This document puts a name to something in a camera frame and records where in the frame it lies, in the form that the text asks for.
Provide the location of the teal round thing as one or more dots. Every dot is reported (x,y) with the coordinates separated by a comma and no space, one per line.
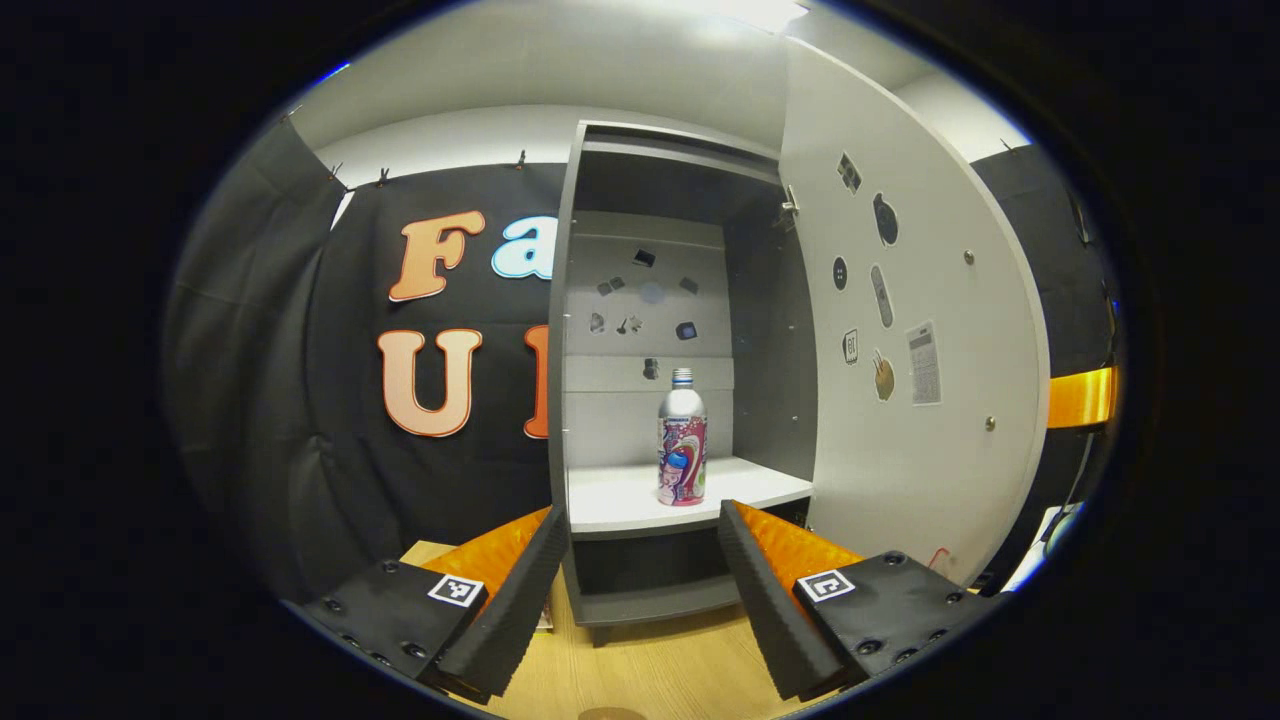
(1060,530)

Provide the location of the long ceiling light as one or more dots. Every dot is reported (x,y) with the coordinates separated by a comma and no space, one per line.
(335,72)

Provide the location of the brown round coaster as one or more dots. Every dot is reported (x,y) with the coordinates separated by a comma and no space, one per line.
(612,714)

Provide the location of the metal door hinge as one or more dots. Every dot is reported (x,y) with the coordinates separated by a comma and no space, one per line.
(789,208)

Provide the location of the silver bottle with red label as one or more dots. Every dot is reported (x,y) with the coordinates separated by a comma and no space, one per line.
(682,440)

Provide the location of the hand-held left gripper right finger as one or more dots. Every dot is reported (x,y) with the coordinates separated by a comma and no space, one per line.
(765,610)

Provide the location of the grey cabinet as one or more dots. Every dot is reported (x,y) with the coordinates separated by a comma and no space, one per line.
(770,350)

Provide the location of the white cabinet shelf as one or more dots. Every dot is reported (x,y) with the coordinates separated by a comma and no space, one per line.
(620,495)

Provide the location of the black backdrop cloth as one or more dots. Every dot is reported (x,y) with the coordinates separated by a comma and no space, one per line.
(300,400)

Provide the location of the white flat sheet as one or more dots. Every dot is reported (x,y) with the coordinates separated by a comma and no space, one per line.
(1025,565)

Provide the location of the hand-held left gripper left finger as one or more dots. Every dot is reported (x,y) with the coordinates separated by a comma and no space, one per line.
(520,610)

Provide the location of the white cabinet door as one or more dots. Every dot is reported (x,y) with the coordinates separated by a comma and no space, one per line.
(950,480)

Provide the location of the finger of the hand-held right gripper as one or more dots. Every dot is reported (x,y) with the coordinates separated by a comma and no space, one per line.
(1080,398)

